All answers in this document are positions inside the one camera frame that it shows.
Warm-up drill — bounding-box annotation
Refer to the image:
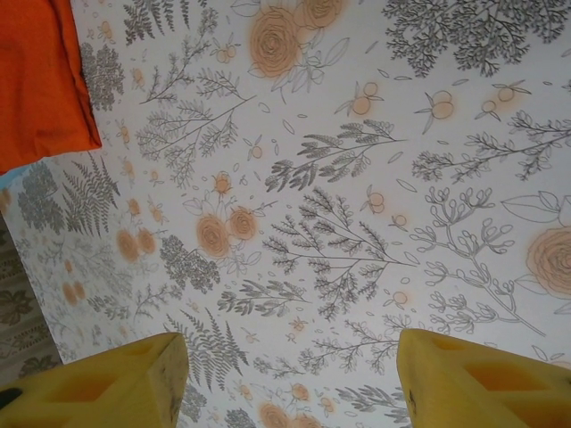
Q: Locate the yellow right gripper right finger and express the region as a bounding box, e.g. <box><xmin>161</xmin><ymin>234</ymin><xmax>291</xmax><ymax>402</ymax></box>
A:
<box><xmin>398</xmin><ymin>328</ymin><xmax>571</xmax><ymax>428</ymax></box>

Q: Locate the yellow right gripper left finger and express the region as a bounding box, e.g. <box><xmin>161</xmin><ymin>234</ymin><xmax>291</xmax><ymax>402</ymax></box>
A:
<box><xmin>0</xmin><ymin>332</ymin><xmax>191</xmax><ymax>428</ymax></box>

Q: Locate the orange t-shirt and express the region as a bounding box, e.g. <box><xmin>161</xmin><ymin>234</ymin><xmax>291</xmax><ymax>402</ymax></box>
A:
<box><xmin>0</xmin><ymin>0</ymin><xmax>103</xmax><ymax>176</ymax></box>

